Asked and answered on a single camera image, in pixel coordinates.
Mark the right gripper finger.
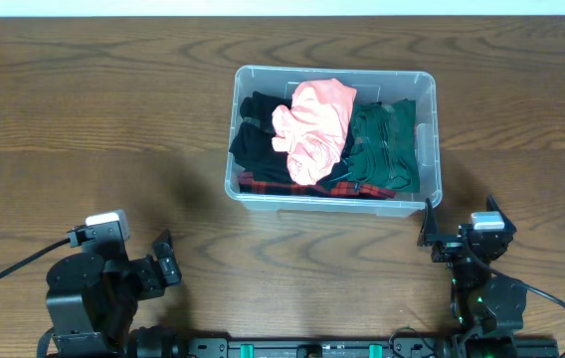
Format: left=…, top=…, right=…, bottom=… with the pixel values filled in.
left=485, top=195, right=501, bottom=214
left=417, top=198, right=439, bottom=247

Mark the red plaid flannel shirt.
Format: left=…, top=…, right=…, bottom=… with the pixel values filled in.
left=238, top=172, right=397, bottom=200

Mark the dark green garment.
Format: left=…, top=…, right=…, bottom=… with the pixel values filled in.
left=346, top=99, right=421, bottom=193

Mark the black garment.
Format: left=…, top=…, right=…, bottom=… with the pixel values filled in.
left=229, top=91, right=292, bottom=184

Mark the pink garment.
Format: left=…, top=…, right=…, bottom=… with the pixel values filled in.
left=272, top=79, right=357, bottom=185

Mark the dark navy taped garment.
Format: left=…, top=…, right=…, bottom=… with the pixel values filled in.
left=318, top=131, right=355, bottom=190

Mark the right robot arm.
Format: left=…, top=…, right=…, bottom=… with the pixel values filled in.
left=417, top=197, right=527, bottom=357

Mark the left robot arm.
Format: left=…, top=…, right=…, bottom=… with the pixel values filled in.
left=36, top=222, right=188, bottom=358

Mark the clear plastic storage bin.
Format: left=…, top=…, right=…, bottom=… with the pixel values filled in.
left=225, top=65, right=443, bottom=217

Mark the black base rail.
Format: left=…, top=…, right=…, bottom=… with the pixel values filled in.
left=127, top=325, right=561, bottom=358

